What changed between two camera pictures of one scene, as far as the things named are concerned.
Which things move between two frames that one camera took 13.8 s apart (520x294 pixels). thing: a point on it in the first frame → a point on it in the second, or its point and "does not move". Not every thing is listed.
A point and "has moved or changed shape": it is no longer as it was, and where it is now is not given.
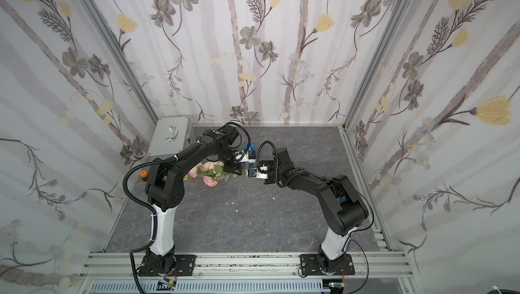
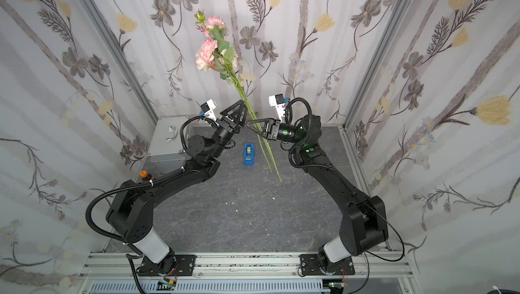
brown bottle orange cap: (143, 175) does not move
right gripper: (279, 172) → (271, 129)
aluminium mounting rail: (242, 265) does not move
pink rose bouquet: (210, 172) has moved or changed shape
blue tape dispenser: (252, 154) does not move
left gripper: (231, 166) → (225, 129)
